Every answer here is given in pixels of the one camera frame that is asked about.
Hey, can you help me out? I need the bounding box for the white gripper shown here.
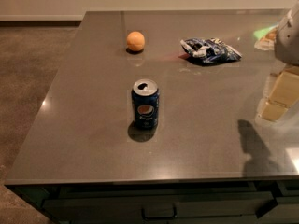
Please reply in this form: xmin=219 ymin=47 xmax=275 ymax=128
xmin=259 ymin=0 xmax=299 ymax=121

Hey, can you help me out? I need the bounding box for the orange fruit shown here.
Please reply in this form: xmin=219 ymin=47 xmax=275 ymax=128
xmin=127 ymin=31 xmax=145 ymax=52

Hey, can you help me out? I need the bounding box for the blue pepsi can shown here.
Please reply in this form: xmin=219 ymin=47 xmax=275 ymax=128
xmin=131 ymin=78 xmax=160 ymax=129

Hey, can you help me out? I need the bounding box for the blue crumpled chip bag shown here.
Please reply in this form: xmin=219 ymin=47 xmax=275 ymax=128
xmin=180 ymin=38 xmax=242 ymax=65

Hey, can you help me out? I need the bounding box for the dark cabinet drawer front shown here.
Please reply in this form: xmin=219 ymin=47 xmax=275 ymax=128
xmin=43 ymin=191 xmax=273 ymax=223

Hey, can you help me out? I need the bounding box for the black drawer handle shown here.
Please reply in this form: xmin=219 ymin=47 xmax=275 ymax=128
xmin=141 ymin=205 xmax=178 ymax=222

